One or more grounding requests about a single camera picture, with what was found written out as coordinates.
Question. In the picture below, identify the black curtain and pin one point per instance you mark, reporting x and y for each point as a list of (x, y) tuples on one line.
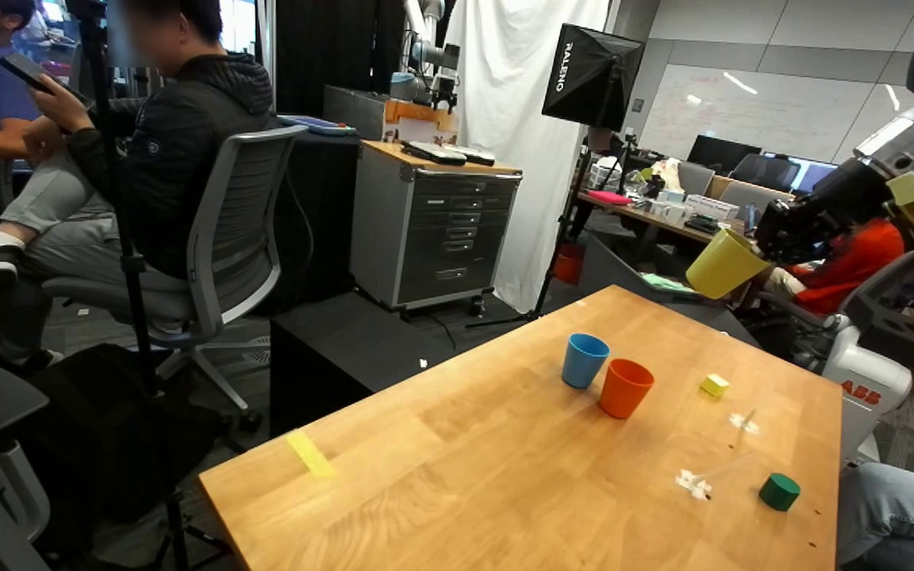
[(333, 49)]

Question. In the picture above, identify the yellow plastic cup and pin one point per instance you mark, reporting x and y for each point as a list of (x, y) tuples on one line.
[(721, 269)]

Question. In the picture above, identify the person in black jacket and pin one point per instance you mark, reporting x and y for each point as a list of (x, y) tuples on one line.
[(182, 159)]

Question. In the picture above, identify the green cylinder block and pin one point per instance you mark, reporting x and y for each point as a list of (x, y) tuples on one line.
[(778, 493)]

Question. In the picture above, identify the black tripod stand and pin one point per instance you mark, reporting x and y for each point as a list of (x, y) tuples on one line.
[(129, 266)]

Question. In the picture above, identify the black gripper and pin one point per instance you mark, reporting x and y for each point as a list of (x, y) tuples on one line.
[(849, 196)]

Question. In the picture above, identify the black bag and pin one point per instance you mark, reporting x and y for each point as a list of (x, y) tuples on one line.
[(119, 423)]

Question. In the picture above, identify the white robot base red lettering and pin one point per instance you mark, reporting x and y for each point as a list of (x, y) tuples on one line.
[(869, 383)]

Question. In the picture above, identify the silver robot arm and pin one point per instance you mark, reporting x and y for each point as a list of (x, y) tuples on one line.
[(426, 74)]

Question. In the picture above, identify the black softbox light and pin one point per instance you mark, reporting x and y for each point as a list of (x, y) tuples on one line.
[(587, 74)]

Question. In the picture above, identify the black keyboard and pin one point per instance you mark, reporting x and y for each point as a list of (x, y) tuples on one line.
[(476, 156), (434, 151)]

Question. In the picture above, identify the grey drawer cabinet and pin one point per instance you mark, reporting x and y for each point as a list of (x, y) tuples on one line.
[(426, 233)]

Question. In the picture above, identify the orange plastic cup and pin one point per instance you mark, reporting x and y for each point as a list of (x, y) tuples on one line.
[(624, 393)]

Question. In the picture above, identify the orange cardboard box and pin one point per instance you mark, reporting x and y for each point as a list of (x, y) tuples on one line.
[(421, 120)]

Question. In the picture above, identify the cluttered background desk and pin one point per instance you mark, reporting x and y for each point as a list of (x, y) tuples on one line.
[(659, 208)]

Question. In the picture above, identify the person in orange shirt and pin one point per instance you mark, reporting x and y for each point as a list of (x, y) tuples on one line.
[(859, 266)]

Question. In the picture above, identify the blue plastic cup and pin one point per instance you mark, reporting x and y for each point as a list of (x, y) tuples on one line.
[(586, 365)]

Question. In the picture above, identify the yellow tape strip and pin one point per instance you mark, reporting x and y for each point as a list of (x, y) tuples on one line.
[(311, 457)]

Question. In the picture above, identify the red canister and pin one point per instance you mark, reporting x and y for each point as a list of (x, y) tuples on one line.
[(570, 263)]

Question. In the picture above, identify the black background monitor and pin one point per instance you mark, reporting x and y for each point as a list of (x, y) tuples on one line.
[(721, 154)]

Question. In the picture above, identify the yellow cube block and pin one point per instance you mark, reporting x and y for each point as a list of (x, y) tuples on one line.
[(713, 384)]

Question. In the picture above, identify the white curtain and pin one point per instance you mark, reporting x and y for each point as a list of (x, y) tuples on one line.
[(507, 107)]

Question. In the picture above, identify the person in blue jeans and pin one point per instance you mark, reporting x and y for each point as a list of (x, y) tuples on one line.
[(903, 518)]

